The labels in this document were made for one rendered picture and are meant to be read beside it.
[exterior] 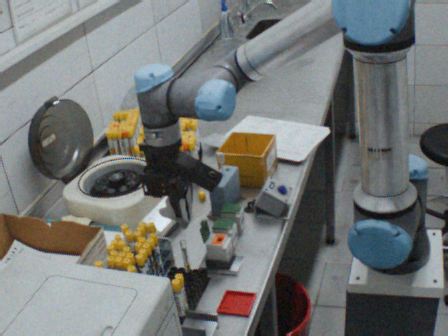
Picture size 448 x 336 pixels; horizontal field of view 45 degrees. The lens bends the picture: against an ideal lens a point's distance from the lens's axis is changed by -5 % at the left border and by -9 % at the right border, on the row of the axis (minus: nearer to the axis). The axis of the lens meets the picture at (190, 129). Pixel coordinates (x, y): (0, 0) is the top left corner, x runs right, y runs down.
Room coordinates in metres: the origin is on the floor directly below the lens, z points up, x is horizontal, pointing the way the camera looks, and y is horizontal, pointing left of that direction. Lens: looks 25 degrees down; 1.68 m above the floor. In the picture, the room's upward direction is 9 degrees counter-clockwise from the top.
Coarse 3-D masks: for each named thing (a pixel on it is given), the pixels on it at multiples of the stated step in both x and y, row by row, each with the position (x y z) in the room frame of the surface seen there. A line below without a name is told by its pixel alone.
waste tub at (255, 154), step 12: (240, 132) 1.47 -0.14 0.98; (252, 132) 1.45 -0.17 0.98; (228, 144) 1.44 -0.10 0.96; (240, 144) 1.47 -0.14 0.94; (252, 144) 1.45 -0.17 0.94; (264, 144) 1.43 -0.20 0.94; (276, 144) 1.42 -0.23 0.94; (228, 156) 1.35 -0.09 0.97; (240, 156) 1.33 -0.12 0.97; (252, 156) 1.32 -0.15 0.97; (264, 156) 1.32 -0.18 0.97; (276, 156) 1.41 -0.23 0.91; (240, 168) 1.34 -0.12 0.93; (252, 168) 1.32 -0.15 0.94; (264, 168) 1.31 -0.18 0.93; (276, 168) 1.40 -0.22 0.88; (240, 180) 1.34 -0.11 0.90; (252, 180) 1.32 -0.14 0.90; (264, 180) 1.31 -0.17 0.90
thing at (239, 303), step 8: (224, 296) 0.90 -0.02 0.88; (232, 296) 0.90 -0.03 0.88; (240, 296) 0.89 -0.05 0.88; (248, 296) 0.89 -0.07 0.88; (256, 296) 0.88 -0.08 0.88; (224, 304) 0.88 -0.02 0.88; (232, 304) 0.87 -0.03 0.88; (240, 304) 0.87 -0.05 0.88; (248, 304) 0.87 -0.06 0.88; (216, 312) 0.86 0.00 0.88; (224, 312) 0.85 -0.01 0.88; (232, 312) 0.84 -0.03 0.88; (240, 312) 0.84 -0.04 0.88; (248, 312) 0.84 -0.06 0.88
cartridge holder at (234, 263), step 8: (232, 256) 1.00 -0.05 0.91; (240, 256) 1.02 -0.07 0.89; (200, 264) 1.01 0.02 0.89; (208, 264) 0.99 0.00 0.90; (216, 264) 0.99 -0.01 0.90; (224, 264) 0.98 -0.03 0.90; (232, 264) 0.99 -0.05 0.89; (240, 264) 0.99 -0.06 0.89; (216, 272) 0.98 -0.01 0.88; (224, 272) 0.98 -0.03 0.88; (232, 272) 0.97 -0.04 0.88
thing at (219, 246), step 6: (210, 234) 1.03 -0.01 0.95; (216, 234) 1.03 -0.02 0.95; (222, 234) 1.02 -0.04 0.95; (210, 240) 1.01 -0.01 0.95; (216, 240) 1.01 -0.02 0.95; (222, 240) 1.00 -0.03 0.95; (228, 240) 1.01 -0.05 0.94; (210, 246) 0.99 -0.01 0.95; (216, 246) 0.99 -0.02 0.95; (222, 246) 0.98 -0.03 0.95; (228, 246) 0.99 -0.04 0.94; (210, 252) 1.00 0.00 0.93; (216, 252) 0.99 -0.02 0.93; (222, 252) 0.98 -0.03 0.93; (228, 252) 0.99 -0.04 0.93; (210, 258) 1.00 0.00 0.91; (216, 258) 0.99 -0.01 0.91; (222, 258) 0.99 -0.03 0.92; (228, 258) 0.98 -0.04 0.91
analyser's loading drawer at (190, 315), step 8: (184, 312) 0.81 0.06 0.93; (192, 312) 0.81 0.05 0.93; (200, 312) 0.80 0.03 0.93; (208, 312) 0.80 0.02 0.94; (184, 320) 0.81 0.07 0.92; (192, 320) 0.80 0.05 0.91; (200, 320) 0.80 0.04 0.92; (208, 320) 0.79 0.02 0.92; (216, 320) 0.79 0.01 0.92; (184, 328) 0.76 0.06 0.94; (192, 328) 0.75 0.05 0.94; (200, 328) 0.75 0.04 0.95; (208, 328) 0.77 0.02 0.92; (216, 328) 0.78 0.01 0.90
